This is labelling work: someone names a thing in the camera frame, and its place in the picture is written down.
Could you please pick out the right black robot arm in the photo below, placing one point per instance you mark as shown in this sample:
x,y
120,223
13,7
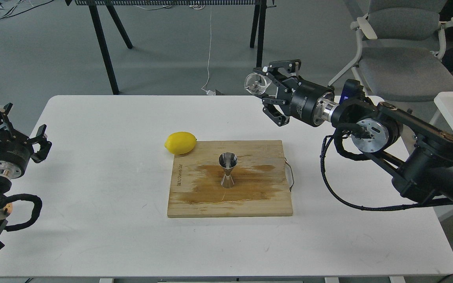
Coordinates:
x,y
417,155

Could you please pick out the grey office chair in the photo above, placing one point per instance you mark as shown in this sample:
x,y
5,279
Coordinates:
x,y
406,74

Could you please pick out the yellow lemon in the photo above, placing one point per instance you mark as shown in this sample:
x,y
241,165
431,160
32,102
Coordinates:
x,y
180,142

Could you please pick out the wooden cutting board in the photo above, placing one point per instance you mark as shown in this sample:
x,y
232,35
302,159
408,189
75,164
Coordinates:
x,y
260,186

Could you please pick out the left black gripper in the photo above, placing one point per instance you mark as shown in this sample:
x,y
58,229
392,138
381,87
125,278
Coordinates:
x,y
14,156

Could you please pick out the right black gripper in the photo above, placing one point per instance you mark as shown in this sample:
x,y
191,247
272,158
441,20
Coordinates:
x,y
305,98

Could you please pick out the black metal frame table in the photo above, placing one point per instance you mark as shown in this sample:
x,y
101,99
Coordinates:
x,y
158,50

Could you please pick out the steel double jigger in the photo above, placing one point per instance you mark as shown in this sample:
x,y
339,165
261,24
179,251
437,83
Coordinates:
x,y
227,161

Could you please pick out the clear plastic measuring cup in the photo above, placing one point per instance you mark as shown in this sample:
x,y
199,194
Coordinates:
x,y
256,84

